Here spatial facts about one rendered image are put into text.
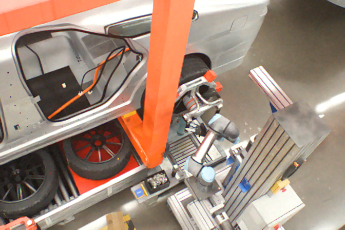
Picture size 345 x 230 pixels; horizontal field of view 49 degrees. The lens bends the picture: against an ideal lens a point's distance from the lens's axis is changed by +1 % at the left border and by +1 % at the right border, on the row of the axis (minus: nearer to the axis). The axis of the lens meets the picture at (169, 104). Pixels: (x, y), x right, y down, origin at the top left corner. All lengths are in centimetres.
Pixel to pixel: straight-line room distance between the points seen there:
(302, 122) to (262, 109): 256
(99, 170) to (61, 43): 130
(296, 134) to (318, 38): 387
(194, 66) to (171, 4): 158
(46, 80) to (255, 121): 246
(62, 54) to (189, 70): 127
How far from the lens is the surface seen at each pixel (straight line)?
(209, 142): 302
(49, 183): 360
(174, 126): 415
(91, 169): 360
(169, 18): 198
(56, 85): 376
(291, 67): 541
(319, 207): 448
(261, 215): 284
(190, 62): 347
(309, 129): 227
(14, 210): 358
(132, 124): 361
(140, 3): 287
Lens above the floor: 378
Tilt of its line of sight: 56 degrees down
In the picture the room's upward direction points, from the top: 11 degrees clockwise
